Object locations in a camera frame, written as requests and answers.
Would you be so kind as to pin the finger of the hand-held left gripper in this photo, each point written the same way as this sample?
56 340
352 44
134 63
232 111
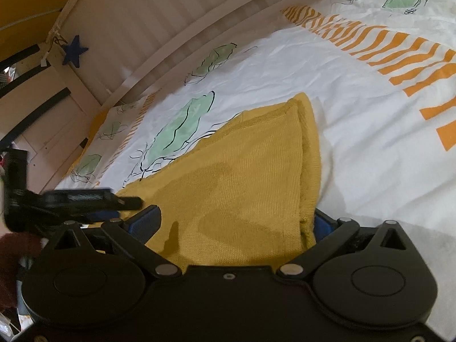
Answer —
130 203
103 216

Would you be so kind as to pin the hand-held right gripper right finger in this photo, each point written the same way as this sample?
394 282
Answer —
326 228

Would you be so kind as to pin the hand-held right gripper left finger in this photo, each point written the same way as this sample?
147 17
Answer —
146 222

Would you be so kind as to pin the yellow knit sweater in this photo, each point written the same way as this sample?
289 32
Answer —
242 192

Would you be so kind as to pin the person's left forearm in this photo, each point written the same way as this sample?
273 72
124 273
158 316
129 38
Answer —
17 256

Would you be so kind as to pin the leaf printed white bed sheet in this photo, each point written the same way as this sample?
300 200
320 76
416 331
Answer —
356 121

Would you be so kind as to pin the blue star decoration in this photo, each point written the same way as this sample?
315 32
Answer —
73 52

